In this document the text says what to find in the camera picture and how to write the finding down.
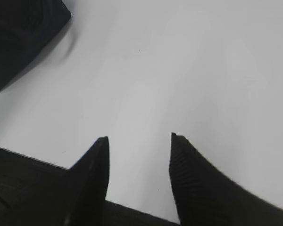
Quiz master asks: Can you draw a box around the dark blue fabric lunch bag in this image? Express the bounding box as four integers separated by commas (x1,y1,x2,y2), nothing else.
0,0,71,91

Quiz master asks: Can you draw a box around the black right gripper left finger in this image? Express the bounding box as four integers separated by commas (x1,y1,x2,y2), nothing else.
63,137,110,226

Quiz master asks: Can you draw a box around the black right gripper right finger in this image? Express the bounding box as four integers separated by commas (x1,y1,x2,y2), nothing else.
169,133,283,226

